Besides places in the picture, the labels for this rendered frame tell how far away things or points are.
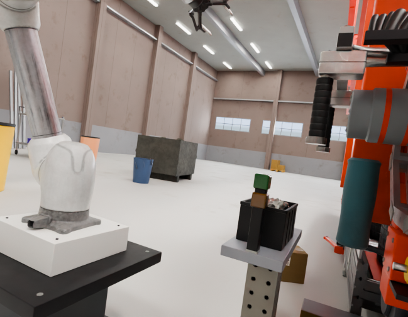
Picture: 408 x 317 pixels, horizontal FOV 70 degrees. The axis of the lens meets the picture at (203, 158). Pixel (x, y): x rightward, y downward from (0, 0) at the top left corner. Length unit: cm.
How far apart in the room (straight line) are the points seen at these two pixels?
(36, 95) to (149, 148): 474
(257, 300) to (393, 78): 93
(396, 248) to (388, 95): 36
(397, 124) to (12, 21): 117
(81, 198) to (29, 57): 52
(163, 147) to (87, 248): 481
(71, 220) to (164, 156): 474
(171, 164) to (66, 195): 470
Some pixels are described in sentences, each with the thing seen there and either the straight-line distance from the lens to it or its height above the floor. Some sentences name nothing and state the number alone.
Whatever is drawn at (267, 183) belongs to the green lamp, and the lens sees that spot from 78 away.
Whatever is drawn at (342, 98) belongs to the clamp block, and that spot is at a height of 92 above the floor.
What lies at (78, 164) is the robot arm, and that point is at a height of 60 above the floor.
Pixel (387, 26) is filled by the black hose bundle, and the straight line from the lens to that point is 72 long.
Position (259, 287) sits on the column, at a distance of 106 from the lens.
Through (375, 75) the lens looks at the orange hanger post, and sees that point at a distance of 131.
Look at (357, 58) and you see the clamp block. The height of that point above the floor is 93.
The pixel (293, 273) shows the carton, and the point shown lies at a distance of 191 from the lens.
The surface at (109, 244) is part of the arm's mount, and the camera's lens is 107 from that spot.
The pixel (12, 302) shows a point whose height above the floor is 28.
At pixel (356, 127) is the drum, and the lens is 83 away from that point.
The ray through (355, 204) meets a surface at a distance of 95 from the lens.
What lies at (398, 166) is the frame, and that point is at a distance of 109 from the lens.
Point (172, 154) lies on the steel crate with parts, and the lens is 564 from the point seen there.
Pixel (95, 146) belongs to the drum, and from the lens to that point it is 708.
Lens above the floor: 70
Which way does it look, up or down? 2 degrees down
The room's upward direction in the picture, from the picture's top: 8 degrees clockwise
